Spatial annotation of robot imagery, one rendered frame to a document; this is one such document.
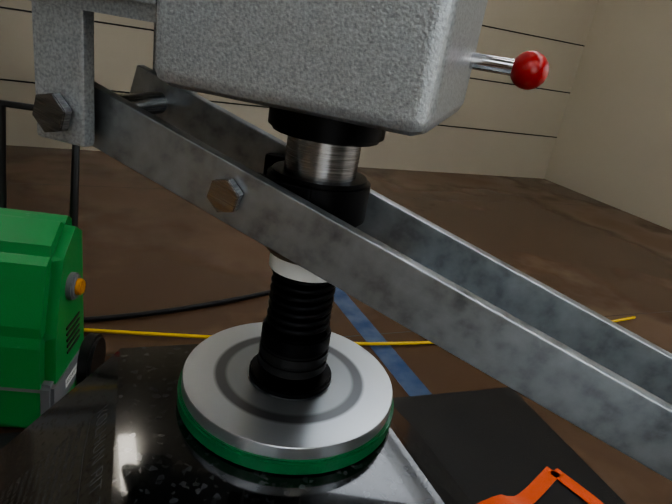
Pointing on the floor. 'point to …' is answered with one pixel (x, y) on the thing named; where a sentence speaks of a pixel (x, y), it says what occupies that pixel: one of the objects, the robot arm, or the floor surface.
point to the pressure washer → (41, 302)
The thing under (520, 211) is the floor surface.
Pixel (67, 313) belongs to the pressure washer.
